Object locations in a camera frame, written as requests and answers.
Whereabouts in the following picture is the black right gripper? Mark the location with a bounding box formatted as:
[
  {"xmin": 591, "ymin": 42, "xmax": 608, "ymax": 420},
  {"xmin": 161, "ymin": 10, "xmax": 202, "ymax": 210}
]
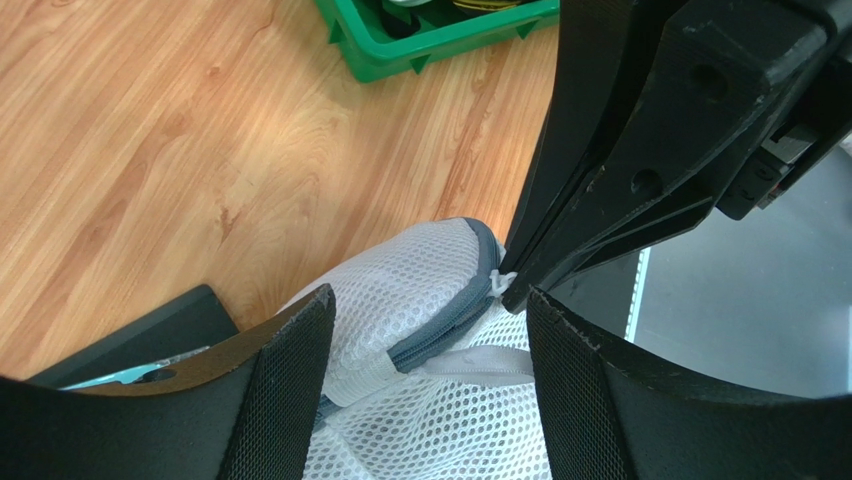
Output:
[{"xmin": 501, "ymin": 1, "xmax": 851, "ymax": 312}]

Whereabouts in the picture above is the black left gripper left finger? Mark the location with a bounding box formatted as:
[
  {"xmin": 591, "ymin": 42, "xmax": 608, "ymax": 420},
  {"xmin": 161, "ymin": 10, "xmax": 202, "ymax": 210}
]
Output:
[{"xmin": 1, "ymin": 284, "xmax": 336, "ymax": 479}]

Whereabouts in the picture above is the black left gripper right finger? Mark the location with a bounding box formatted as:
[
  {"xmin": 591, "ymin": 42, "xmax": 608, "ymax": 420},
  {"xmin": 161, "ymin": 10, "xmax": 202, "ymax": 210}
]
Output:
[{"xmin": 527, "ymin": 289, "xmax": 851, "ymax": 479}]

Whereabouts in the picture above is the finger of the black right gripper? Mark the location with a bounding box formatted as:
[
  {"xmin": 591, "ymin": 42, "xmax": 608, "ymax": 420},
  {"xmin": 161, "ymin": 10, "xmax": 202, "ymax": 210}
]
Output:
[{"xmin": 503, "ymin": 0, "xmax": 666, "ymax": 267}]

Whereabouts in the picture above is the white mesh laundry bag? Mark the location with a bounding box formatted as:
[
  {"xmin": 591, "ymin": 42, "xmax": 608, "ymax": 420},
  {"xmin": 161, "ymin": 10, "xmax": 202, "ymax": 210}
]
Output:
[{"xmin": 303, "ymin": 217, "xmax": 551, "ymax": 479}]

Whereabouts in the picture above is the teal shirt folding board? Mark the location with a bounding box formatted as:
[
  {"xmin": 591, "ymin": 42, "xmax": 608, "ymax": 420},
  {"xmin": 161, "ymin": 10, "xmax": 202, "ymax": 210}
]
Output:
[{"xmin": 61, "ymin": 362, "xmax": 166, "ymax": 391}]

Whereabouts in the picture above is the green plastic tray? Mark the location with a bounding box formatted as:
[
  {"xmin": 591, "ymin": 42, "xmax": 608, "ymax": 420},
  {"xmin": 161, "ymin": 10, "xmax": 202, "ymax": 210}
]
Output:
[{"xmin": 315, "ymin": 1, "xmax": 559, "ymax": 83}]

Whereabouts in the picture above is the white slotted cable duct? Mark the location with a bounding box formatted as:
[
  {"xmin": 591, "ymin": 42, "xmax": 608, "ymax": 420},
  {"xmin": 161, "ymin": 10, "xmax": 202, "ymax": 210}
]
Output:
[{"xmin": 624, "ymin": 247, "xmax": 651, "ymax": 343}]

